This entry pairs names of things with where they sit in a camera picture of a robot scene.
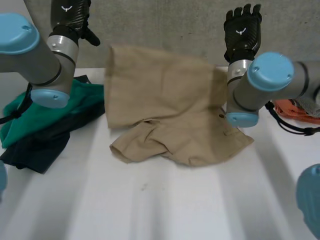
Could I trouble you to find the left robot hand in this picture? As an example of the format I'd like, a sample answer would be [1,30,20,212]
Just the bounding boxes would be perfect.
[48,0,101,47]

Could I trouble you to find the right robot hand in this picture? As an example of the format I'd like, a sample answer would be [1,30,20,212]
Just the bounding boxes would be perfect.
[223,3,263,63]

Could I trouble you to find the beige shorts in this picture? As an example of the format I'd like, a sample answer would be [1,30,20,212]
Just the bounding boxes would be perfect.
[103,44,255,168]

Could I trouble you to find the teal towel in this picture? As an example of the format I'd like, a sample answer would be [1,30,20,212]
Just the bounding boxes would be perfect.
[1,82,105,149]

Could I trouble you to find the coral towel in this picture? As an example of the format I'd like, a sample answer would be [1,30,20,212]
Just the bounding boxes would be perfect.
[273,98,320,123]

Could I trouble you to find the grey towel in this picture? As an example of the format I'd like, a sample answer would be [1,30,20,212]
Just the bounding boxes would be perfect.
[294,94,320,118]

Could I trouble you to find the dark blue cloth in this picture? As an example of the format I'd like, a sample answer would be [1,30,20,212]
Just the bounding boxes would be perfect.
[0,74,106,175]

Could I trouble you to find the black cable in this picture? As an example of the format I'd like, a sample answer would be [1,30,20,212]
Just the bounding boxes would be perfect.
[265,100,320,137]
[0,83,33,125]

